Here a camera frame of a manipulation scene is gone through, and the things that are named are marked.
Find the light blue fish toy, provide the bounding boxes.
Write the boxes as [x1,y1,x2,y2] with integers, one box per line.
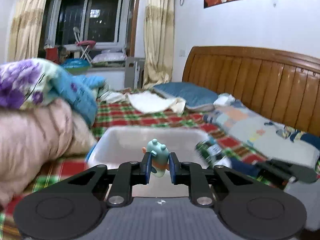
[142,139,169,178]

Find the white plastic bin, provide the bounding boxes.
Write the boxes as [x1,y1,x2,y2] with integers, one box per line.
[87,126,212,198]

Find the cartoon patterned pillow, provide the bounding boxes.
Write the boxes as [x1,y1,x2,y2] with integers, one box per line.
[203,100,319,169]

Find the red green plaid bedsheet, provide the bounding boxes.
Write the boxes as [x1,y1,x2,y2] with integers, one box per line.
[0,87,320,240]

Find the white cloth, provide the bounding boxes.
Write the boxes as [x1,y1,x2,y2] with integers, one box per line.
[125,90,186,114]

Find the blue pillow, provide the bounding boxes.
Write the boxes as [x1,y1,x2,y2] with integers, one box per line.
[153,82,218,112]

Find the wooden headboard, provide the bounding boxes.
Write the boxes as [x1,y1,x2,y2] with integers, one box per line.
[182,46,319,136]

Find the grey stool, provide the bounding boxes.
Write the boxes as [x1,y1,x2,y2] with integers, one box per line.
[124,57,145,89]

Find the pink quilted duvet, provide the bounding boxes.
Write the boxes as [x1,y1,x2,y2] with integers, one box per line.
[1,98,97,207]

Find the white bagged pillow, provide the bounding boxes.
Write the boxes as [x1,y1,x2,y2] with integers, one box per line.
[91,52,127,64]

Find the folding chair red seat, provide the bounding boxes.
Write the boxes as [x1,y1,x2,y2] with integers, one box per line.
[73,27,96,64]

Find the purple floral blue blanket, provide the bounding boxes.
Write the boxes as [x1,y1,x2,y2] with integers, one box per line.
[1,58,109,126]

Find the yellow curtain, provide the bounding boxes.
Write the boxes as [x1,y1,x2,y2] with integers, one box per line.
[8,0,46,62]
[143,0,174,89]

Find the window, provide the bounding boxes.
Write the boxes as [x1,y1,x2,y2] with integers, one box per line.
[45,0,131,50]

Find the left yellow curtain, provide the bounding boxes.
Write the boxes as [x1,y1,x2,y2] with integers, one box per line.
[8,0,46,62]

